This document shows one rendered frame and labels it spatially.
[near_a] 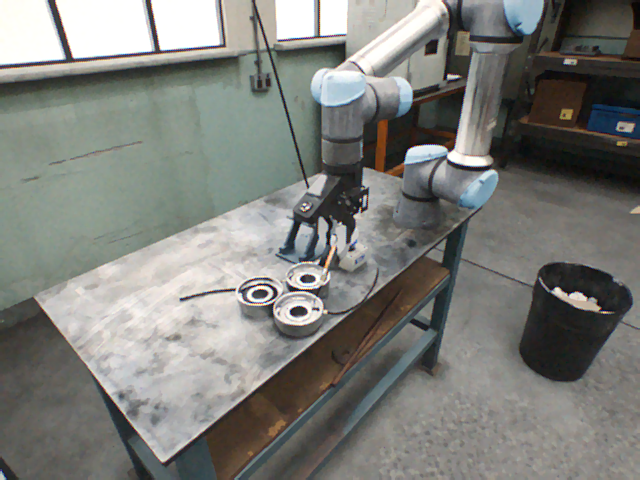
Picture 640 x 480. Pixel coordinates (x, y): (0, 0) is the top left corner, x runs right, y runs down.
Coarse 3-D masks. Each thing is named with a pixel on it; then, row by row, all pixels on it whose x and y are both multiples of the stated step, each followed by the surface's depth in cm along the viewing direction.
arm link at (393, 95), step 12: (372, 84) 70; (384, 84) 71; (396, 84) 73; (408, 84) 75; (384, 96) 71; (396, 96) 72; (408, 96) 74; (384, 108) 71; (396, 108) 74; (408, 108) 76; (372, 120) 72
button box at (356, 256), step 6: (354, 246) 102; (360, 246) 103; (366, 246) 103; (348, 252) 101; (354, 252) 101; (360, 252) 101; (366, 252) 103; (348, 258) 99; (354, 258) 99; (360, 258) 102; (366, 258) 104; (342, 264) 102; (348, 264) 100; (354, 264) 101; (360, 264) 103; (348, 270) 101
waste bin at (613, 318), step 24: (552, 264) 170; (576, 264) 170; (552, 288) 176; (576, 288) 174; (600, 288) 167; (624, 288) 156; (552, 312) 154; (576, 312) 147; (600, 312) 143; (624, 312) 144; (528, 336) 172; (552, 336) 159; (576, 336) 153; (600, 336) 151; (528, 360) 175; (552, 360) 164; (576, 360) 160
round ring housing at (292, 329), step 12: (288, 300) 87; (300, 300) 88; (312, 300) 87; (276, 312) 83; (288, 312) 84; (300, 312) 87; (312, 312) 84; (276, 324) 83; (288, 324) 79; (300, 324) 79; (312, 324) 80; (300, 336) 82
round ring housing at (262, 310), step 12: (264, 276) 93; (240, 288) 90; (252, 288) 91; (264, 288) 91; (240, 300) 85; (252, 300) 87; (264, 300) 87; (276, 300) 86; (252, 312) 85; (264, 312) 85
